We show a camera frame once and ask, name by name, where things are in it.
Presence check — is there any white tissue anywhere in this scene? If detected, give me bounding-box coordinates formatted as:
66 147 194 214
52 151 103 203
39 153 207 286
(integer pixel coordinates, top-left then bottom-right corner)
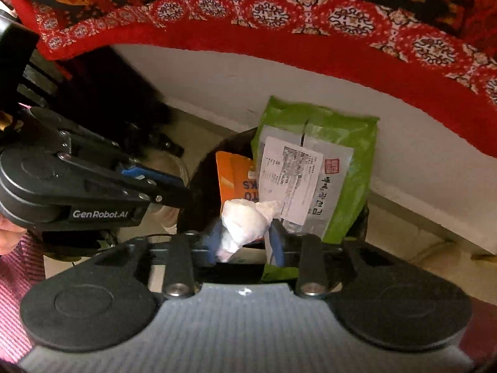
217 199 283 263

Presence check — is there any orange potato sticks bag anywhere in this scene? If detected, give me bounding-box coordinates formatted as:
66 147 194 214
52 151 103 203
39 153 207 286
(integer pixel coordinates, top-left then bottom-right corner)
216 151 259 208

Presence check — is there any green white snack bag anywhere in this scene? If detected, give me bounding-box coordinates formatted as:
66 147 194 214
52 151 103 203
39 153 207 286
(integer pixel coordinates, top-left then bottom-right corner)
250 94 381 284

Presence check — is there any pink sleeved forearm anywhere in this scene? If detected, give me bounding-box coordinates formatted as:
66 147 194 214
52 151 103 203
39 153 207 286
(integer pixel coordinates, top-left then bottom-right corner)
1 232 45 364

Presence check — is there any person left hand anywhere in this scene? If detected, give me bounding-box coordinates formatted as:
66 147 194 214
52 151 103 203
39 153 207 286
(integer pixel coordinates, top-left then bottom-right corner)
0 215 27 256

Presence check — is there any black trash bin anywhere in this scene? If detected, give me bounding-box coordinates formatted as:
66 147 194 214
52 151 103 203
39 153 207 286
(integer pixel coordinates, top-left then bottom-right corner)
178 130 361 237

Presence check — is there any red patterned table cloth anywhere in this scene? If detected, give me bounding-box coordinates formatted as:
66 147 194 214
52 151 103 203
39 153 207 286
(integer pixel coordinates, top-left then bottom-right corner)
11 0 496 156

